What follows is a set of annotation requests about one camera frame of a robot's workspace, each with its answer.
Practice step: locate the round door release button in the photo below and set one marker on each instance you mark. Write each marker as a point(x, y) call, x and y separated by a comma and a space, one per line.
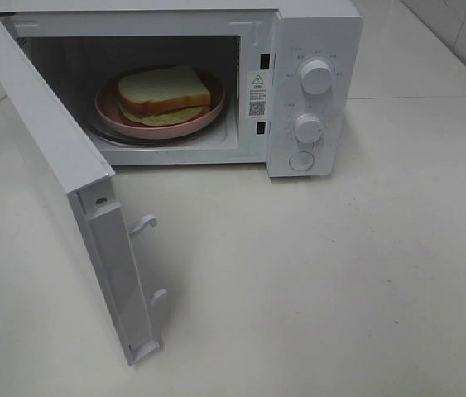
point(301, 161)

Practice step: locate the upper white power knob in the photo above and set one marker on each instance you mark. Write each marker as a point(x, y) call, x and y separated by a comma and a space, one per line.
point(316, 76)

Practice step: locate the warning label with QR code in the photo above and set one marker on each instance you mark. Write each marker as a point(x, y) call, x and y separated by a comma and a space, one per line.
point(257, 86)

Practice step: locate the lower white timer knob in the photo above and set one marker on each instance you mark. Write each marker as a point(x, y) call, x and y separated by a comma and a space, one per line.
point(309, 128)

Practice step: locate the pink round plate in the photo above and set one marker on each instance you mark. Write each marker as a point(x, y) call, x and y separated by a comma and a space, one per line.
point(112, 116)

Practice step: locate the glass microwave turntable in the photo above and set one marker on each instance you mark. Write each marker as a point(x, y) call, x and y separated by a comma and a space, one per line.
point(214, 135)

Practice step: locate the white bread sandwich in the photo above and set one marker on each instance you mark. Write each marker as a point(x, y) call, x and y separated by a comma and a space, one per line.
point(163, 97)

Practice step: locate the white microwave oven body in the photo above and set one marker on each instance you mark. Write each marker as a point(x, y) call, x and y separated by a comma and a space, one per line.
point(79, 46)

